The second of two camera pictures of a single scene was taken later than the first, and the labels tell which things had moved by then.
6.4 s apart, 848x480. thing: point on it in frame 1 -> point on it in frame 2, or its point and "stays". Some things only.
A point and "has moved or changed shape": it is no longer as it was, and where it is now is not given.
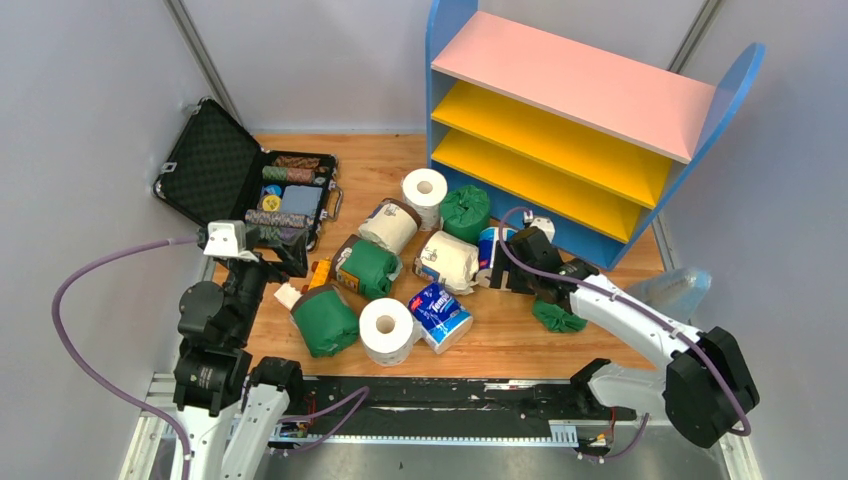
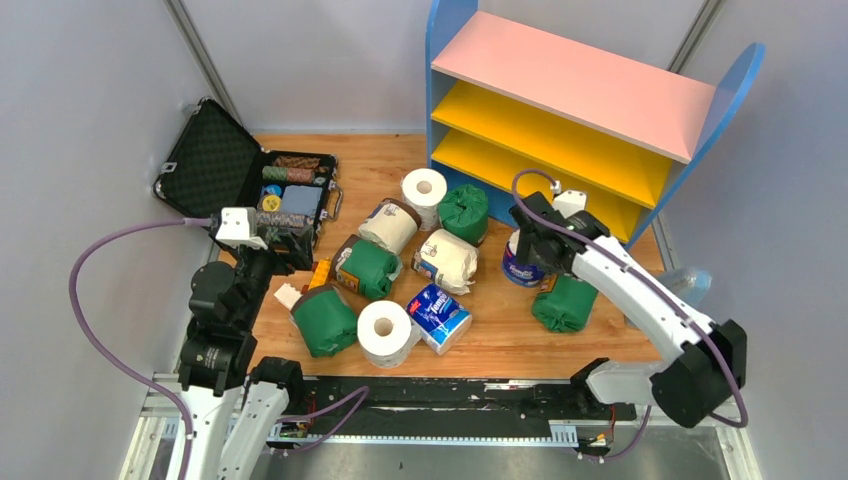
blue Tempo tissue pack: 487,241 has moved or changed shape
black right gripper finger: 500,265 -> 523,248
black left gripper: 293,255 stays
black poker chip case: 222,173 stays
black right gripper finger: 520,281 -> 548,265
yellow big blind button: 271,203 stays
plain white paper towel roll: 424,189 stays
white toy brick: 288,295 stays
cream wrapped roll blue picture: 393,225 stays
